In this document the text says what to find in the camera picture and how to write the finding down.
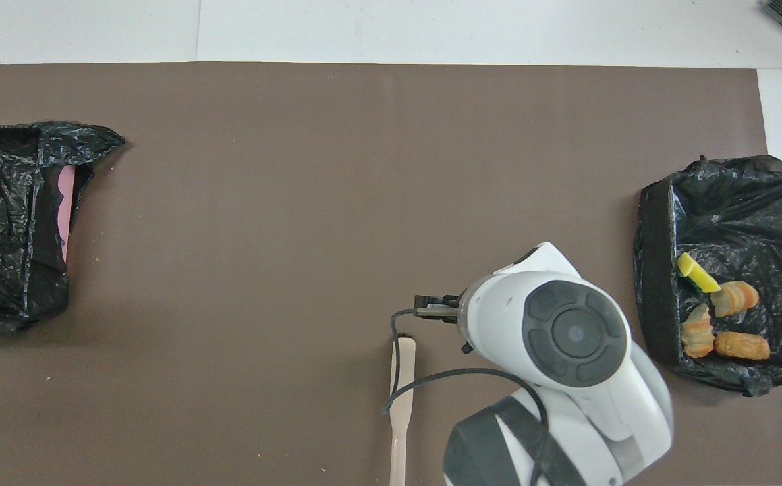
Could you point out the green and yellow sponge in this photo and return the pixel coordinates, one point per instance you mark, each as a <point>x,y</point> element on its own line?
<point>697,275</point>

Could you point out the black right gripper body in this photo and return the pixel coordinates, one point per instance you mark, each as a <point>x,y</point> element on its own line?
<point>455,307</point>

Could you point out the pink plastic bin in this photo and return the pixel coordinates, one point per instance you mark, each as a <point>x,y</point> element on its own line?
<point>65,209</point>

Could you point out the brown oval bread roll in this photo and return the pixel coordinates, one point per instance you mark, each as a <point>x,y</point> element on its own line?
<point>741,345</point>

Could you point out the orange striped croissant piece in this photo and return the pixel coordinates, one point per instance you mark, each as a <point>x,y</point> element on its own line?
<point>735,298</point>

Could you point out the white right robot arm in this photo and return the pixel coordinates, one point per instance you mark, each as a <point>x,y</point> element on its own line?
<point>566,378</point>

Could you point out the brown table mat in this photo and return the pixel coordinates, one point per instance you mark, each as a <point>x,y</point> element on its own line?
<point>296,101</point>

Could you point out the black bag lined bin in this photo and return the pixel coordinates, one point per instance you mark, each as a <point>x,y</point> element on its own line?
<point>735,216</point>

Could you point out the crumpled black trash bag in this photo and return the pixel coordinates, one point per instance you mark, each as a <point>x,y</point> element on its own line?
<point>6,223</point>

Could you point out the beige brush black bristles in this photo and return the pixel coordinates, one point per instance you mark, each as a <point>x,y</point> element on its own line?
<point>401,405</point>

